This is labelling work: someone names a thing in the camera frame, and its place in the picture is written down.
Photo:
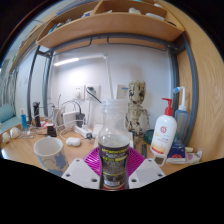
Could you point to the white charger block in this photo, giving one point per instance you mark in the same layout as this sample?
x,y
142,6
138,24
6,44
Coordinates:
x,y
69,119

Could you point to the wooden wardrobe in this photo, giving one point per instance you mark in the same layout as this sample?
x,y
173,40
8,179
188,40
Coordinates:
x,y
210,100

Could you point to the white desk lamp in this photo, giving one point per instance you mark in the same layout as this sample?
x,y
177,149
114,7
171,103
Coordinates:
x,y
108,73

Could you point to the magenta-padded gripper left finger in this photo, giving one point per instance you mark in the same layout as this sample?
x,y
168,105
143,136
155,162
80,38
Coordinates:
x,y
80,173

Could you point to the wooden overhead bed rail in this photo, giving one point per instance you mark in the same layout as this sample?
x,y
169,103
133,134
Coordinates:
x,y
26,40

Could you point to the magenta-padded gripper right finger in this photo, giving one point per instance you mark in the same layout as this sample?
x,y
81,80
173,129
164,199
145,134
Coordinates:
x,y
146,173

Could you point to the black electric shaver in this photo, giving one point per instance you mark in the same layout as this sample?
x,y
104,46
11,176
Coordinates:
x,y
36,111

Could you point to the bed with teal pillow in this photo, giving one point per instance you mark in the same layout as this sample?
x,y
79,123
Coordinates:
x,y
6,115

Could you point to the white squeeze tube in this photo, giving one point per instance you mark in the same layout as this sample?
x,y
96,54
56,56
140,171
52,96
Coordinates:
x,y
194,156

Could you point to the white mug with blue print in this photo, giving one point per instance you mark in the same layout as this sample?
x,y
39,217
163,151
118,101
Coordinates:
x,y
50,156

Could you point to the white pump bottle red top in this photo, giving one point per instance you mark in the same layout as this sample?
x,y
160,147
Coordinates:
x,y
163,133

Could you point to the clear plastic drink bottle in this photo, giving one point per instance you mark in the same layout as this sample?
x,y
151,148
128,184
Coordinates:
x,y
113,160

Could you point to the blue tube white cap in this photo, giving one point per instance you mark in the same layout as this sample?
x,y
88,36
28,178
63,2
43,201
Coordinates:
x,y
24,121

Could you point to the blue spray bottle white nozzle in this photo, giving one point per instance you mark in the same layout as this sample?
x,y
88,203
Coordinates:
x,y
181,123

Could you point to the small white oval case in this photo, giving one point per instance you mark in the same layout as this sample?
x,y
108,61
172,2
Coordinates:
x,y
73,141

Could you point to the white power strip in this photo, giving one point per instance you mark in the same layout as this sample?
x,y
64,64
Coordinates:
x,y
82,131

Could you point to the white round roll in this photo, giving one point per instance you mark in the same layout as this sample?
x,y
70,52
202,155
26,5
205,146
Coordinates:
x,y
5,137
14,133

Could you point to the wooden shelf unit with items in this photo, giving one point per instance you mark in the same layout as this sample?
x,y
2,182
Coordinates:
x,y
110,28

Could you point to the small blue box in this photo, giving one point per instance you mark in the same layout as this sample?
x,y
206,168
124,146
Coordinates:
x,y
176,153

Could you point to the tree creature figurine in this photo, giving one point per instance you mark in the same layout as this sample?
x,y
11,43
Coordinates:
x,y
136,100

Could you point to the grey metal desk frame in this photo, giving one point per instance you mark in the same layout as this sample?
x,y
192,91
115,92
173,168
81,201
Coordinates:
x,y
191,83

